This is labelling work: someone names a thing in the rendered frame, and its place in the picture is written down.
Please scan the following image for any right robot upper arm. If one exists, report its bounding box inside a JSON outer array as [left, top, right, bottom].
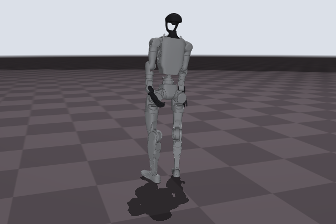
[[180, 41, 193, 71]]

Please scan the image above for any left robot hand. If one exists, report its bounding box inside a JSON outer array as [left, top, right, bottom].
[[148, 86, 165, 108]]

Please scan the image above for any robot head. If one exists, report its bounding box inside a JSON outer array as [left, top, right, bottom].
[[165, 13, 182, 39]]

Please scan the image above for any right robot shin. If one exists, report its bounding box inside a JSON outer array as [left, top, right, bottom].
[[173, 129, 182, 169]]

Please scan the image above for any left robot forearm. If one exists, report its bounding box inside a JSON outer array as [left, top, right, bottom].
[[145, 62, 154, 93]]

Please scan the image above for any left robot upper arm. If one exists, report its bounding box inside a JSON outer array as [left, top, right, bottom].
[[147, 38, 163, 70]]

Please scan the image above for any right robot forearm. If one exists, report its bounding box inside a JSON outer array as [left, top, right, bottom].
[[177, 70, 187, 91]]

